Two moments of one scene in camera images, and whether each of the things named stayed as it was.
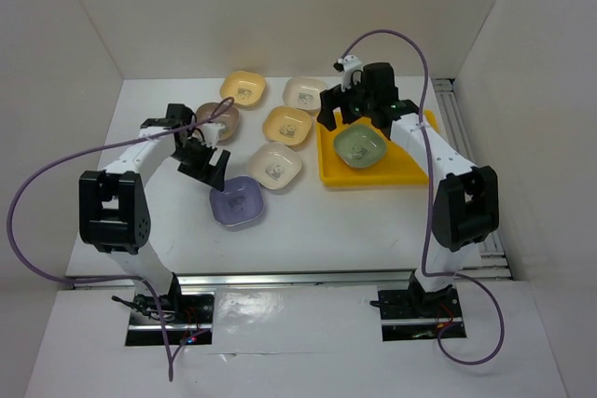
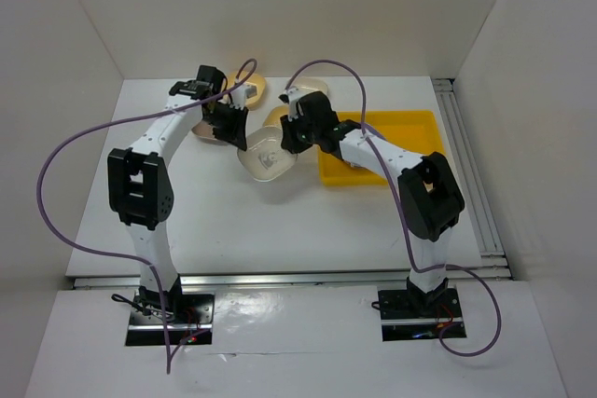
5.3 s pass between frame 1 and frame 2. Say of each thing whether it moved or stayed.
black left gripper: moved
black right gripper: moved
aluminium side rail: stayed
